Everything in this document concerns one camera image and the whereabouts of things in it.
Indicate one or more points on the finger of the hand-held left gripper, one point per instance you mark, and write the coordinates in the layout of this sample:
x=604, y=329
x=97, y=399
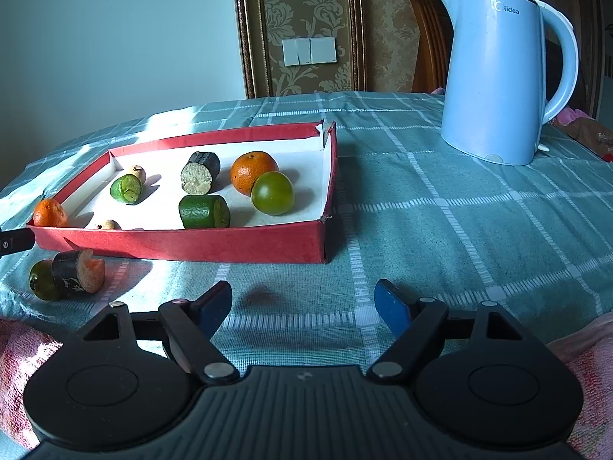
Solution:
x=17, y=242

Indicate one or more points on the red cardboard box tray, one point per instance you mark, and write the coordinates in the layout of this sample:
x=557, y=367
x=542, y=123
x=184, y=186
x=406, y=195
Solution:
x=191, y=247

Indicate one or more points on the dark green tomato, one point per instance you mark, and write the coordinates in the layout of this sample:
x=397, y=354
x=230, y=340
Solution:
x=42, y=281

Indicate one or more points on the wooden chair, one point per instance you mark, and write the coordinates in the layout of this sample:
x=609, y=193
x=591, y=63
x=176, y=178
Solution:
x=428, y=43

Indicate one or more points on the small pink cloth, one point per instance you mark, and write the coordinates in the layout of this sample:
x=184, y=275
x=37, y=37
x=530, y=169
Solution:
x=437, y=90

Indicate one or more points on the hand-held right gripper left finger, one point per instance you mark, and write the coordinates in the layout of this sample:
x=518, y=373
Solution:
x=215, y=307

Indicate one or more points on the light blue electric kettle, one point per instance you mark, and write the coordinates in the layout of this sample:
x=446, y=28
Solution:
x=493, y=81

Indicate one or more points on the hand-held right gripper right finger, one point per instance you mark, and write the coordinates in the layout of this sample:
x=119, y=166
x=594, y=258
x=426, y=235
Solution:
x=392, y=305

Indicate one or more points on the brown paper bag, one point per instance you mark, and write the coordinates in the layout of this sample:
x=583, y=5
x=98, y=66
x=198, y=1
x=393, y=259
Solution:
x=594, y=136

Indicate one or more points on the dark bitten cucumber piece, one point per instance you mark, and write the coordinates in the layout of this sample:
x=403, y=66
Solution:
x=76, y=270

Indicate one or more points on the orange mandarin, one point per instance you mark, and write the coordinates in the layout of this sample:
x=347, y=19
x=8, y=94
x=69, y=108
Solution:
x=249, y=170
x=50, y=213

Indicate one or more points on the white wall switch panel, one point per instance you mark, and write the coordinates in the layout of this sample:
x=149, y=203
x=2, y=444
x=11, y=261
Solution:
x=309, y=51

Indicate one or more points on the pink garment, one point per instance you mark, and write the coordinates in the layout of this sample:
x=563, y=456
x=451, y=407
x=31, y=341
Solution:
x=570, y=116

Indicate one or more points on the short green cut cucumber piece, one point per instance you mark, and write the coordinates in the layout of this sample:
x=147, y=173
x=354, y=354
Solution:
x=127, y=188

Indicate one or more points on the brown wall moulding frame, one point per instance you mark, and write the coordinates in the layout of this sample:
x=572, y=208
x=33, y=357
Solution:
x=246, y=33

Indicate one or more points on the yellow green tomato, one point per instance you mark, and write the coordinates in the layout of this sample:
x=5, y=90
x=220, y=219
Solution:
x=273, y=192

